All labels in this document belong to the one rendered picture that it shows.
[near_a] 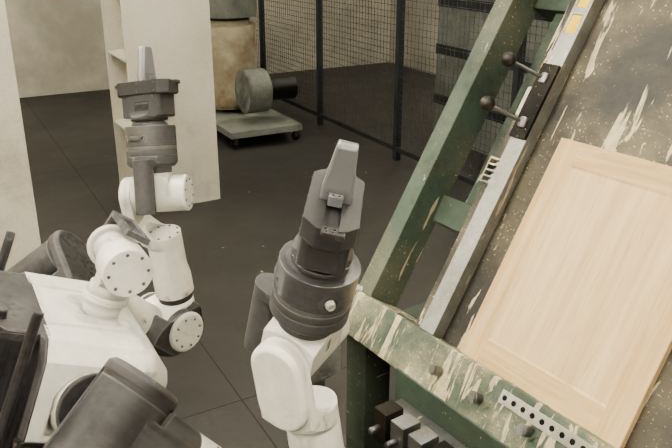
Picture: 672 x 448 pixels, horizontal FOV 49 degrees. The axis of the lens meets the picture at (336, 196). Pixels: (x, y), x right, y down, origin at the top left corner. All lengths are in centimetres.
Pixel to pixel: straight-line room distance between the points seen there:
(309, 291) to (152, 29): 433
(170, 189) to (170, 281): 18
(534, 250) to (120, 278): 106
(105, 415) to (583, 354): 108
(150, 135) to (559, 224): 95
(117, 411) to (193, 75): 437
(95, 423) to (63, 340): 15
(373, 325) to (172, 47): 340
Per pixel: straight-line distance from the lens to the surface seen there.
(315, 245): 69
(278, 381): 81
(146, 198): 128
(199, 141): 523
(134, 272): 100
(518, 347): 173
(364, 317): 199
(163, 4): 501
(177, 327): 139
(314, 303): 75
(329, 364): 192
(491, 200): 185
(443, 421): 180
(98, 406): 86
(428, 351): 183
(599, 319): 165
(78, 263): 123
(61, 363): 95
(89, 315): 105
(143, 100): 133
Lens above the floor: 183
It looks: 20 degrees down
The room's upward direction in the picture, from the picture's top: straight up
